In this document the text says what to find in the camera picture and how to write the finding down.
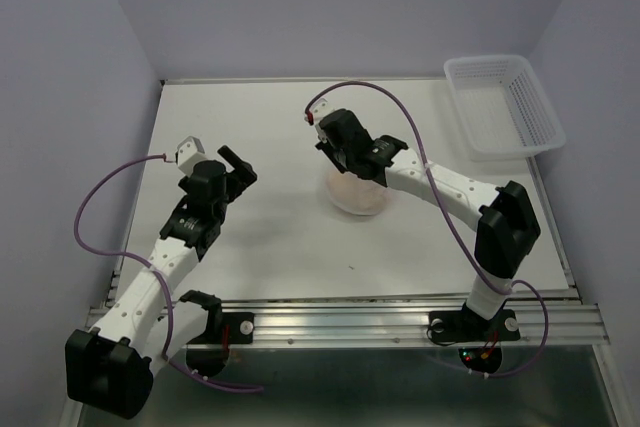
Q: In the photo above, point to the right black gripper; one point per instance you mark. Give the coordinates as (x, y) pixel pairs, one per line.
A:
(326, 146)

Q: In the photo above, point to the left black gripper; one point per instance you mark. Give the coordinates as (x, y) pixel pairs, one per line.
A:
(241, 177)

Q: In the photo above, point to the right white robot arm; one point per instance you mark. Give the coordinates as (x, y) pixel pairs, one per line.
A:
(502, 217)

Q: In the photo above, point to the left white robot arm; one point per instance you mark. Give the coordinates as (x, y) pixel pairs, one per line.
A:
(112, 365)

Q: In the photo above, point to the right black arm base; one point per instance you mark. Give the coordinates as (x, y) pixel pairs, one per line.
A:
(479, 339)

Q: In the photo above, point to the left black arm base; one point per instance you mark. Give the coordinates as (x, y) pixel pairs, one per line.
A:
(207, 332)

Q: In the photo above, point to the white plastic basket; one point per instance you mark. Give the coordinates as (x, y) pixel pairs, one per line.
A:
(501, 107)

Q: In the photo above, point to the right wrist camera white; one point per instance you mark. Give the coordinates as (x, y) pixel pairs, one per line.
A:
(316, 113)

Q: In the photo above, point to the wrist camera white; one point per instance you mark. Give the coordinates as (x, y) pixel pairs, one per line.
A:
(188, 154)
(316, 113)

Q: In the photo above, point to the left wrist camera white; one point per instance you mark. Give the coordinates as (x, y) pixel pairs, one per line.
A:
(188, 154)

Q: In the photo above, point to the aluminium mounting rail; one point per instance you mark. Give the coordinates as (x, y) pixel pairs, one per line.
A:
(390, 323)

